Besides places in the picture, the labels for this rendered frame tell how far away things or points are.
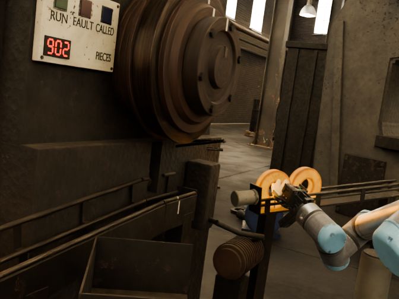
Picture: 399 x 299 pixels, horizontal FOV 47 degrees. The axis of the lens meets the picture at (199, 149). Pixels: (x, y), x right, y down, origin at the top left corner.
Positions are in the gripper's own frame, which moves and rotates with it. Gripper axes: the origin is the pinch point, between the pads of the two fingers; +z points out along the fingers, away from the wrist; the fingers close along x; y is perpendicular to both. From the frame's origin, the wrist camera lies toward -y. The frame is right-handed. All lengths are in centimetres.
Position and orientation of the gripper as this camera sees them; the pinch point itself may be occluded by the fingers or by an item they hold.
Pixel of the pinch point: (274, 187)
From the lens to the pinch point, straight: 179.7
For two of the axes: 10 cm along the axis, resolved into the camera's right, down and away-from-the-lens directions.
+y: 2.6, -8.8, -3.9
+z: -3.9, -4.7, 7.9
